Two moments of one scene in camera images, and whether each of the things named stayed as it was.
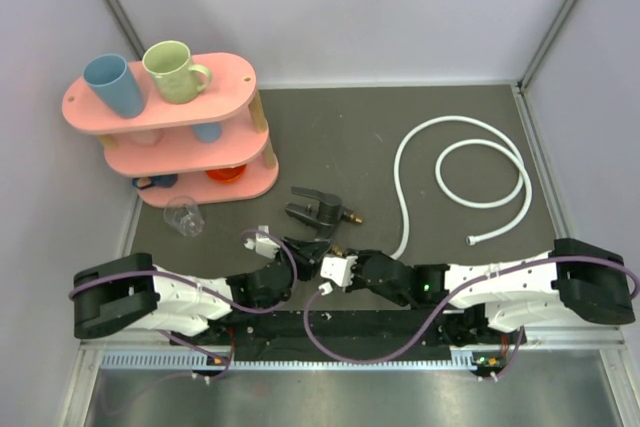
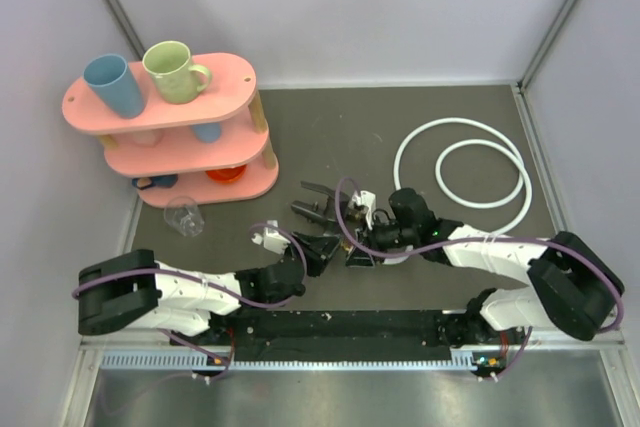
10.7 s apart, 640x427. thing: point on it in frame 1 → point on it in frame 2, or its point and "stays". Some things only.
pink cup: x=148 y=138 stays
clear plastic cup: x=183 y=214 stays
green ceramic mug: x=175 y=81 stays
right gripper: x=363 y=255 → x=369 y=239
